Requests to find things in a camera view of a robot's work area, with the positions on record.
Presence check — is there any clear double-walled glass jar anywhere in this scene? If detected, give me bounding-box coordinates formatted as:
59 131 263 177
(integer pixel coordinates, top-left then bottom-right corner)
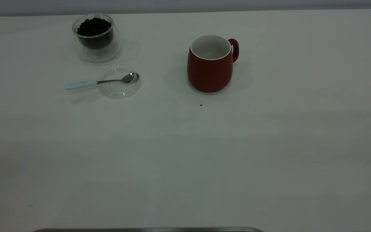
72 13 122 63

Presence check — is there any red mug white inside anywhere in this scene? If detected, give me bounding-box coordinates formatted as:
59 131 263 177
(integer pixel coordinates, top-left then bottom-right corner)
187 34 239 93

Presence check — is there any dark coffee beans pile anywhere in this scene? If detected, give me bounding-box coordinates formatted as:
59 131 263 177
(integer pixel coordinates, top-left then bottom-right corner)
77 17 114 50

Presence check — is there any metal spoon light blue handle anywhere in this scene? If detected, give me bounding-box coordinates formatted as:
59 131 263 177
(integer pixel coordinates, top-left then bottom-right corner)
65 72 139 90

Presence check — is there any clear glass lid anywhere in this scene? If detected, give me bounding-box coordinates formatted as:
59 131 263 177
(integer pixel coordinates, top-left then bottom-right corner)
99 67 142 98

